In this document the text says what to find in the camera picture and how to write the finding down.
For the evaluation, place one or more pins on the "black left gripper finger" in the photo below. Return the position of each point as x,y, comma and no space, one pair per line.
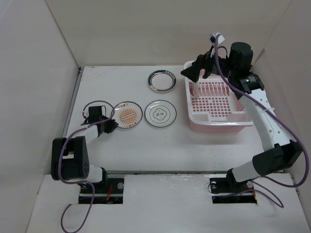
109,127
108,120

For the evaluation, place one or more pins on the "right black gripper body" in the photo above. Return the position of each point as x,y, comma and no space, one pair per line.
206,60

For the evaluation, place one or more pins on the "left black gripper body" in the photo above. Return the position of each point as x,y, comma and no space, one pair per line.
103,118

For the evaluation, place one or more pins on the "orange sunburst plate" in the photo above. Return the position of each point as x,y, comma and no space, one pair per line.
128,114
195,88

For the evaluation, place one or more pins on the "white plate with characters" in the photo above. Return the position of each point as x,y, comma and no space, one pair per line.
160,113

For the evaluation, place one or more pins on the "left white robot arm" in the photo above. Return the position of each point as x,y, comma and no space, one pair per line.
70,161

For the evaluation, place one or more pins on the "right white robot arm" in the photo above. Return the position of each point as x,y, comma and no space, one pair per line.
281,147

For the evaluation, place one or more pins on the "pink plastic dish rack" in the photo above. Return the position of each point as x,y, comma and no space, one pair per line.
217,110

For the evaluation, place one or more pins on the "green rimmed white plate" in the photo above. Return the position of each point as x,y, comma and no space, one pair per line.
162,81

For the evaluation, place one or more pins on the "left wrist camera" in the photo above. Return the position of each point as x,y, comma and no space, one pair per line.
85,113

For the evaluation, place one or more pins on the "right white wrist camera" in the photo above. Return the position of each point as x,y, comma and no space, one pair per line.
216,37

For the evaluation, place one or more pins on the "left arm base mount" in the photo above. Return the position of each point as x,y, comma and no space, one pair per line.
110,193

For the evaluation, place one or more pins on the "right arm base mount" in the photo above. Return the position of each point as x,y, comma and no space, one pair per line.
225,193

